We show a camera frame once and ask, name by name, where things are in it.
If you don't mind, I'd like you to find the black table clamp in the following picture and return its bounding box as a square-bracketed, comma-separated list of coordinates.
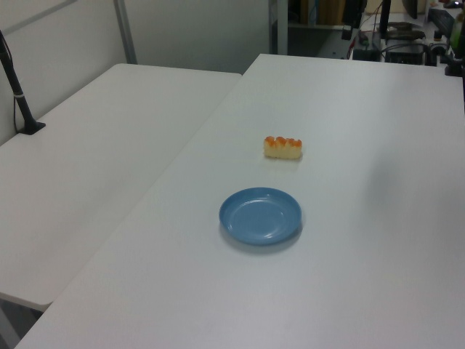
[443, 54, 465, 78]

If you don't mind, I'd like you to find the grey partition frame post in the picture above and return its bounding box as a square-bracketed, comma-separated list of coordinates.
[113, 0, 138, 65]

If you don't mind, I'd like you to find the black camera stand pole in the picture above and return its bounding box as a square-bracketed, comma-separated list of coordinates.
[0, 29, 47, 136]

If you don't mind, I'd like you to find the black electronics box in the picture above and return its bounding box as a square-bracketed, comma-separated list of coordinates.
[352, 46, 381, 62]

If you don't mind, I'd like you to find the blue round plate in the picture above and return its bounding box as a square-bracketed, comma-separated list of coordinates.
[218, 186, 303, 247]

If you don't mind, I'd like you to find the thin black stand cable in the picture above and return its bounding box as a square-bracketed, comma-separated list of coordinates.
[2, 36, 23, 134]

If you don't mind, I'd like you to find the grey metal shelf post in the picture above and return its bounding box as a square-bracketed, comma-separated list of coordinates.
[268, 0, 290, 56]

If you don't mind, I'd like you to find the bread with orange topping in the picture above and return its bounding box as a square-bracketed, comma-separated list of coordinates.
[263, 135, 304, 161]

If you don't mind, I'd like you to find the green bottle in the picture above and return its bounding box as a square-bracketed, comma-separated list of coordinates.
[449, 13, 465, 50]

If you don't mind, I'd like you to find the wooden cabinet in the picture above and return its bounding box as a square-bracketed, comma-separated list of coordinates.
[299, 0, 345, 27]

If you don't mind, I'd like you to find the white side table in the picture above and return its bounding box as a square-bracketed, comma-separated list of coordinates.
[0, 63, 243, 307]

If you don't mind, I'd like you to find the black open-frame case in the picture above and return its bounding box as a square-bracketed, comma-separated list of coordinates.
[384, 42, 426, 65]

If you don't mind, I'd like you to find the black upright pole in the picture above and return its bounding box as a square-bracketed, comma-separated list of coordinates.
[379, 0, 392, 36]

